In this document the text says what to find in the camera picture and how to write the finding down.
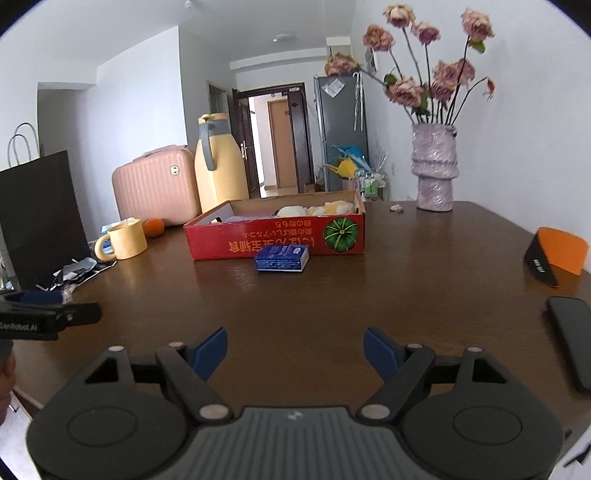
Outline dark door frame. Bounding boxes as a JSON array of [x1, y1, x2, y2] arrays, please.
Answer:
[[233, 82, 315, 200]]

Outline black and white wrappers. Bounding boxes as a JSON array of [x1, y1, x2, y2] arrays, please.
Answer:
[[51, 256, 116, 288]]

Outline yellow thermos jug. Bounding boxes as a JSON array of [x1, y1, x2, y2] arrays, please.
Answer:
[[194, 113, 250, 214]]

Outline red cardboard box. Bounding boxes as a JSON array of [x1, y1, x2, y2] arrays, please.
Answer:
[[184, 189, 366, 261]]

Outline grey refrigerator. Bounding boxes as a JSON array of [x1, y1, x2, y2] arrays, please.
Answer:
[[314, 74, 370, 195]]

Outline pink hard-shell suitcase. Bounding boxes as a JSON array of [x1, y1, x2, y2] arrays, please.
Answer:
[[112, 145, 202, 227]]

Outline small cart with bottles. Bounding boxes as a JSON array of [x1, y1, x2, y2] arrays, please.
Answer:
[[358, 168, 386, 201]]

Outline white alpaca plush toy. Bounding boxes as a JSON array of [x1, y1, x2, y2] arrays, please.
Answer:
[[307, 200, 354, 216]]

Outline black paper bag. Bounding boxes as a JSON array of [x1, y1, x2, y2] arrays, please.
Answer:
[[0, 122, 93, 291]]

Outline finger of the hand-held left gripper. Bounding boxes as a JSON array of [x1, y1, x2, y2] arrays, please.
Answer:
[[55, 302, 101, 328], [4, 290, 64, 308]]

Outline person's left hand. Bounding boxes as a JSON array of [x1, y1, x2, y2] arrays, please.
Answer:
[[0, 357, 17, 402]]

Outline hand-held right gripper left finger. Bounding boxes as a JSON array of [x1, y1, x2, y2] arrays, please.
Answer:
[[83, 327, 236, 425]]

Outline brown wooden door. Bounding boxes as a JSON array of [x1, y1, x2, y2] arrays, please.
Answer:
[[268, 100, 298, 190]]

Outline dried pink roses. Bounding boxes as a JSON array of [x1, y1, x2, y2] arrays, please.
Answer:
[[324, 4, 497, 125]]

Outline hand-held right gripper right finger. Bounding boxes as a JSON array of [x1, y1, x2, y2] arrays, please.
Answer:
[[358, 328, 511, 423]]

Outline blue tissue pack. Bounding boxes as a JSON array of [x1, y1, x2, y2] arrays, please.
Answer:
[[255, 244, 310, 273]]

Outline black smartphone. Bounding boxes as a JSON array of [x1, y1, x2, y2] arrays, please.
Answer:
[[546, 296, 591, 393]]

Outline yellow mug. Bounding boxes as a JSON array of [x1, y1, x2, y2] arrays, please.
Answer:
[[95, 220, 148, 260]]

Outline purple textured vase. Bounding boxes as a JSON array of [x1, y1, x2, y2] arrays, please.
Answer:
[[412, 123, 460, 212]]

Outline orange and black stand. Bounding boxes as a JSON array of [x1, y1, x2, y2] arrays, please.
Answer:
[[523, 226, 590, 287]]

